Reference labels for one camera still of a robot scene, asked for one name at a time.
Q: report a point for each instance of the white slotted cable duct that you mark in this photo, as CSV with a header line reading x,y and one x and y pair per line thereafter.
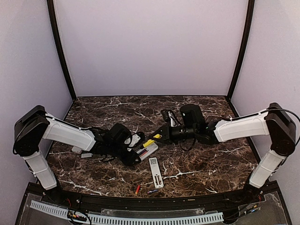
x,y
97,219

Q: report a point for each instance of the black frame post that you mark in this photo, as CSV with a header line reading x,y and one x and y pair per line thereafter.
x,y
242,50
59,49

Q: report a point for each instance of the white remote with barcode label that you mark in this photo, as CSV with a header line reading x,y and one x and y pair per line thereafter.
x,y
151,149

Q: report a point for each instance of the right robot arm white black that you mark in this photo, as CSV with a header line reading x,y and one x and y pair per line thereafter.
x,y
273,121

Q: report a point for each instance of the white button remote control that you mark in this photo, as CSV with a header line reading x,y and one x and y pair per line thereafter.
x,y
156,173

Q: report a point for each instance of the left black frame post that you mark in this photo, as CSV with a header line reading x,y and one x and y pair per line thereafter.
x,y
59,49

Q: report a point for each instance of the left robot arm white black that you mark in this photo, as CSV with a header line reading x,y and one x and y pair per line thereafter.
x,y
37,124

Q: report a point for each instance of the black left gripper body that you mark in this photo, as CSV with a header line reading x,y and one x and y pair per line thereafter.
x,y
129,160

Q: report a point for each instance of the right black frame post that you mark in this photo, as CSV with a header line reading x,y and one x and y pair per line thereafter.
x,y
242,50

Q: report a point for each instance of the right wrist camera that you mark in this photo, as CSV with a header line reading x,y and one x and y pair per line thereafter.
x,y
170,118

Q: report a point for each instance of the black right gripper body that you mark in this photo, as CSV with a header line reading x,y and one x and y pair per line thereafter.
x,y
173,136

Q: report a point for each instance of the yellow handled screwdriver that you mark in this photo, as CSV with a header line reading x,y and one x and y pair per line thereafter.
x,y
151,141

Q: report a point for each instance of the plain white slim remote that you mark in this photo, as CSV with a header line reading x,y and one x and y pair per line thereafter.
x,y
77,150

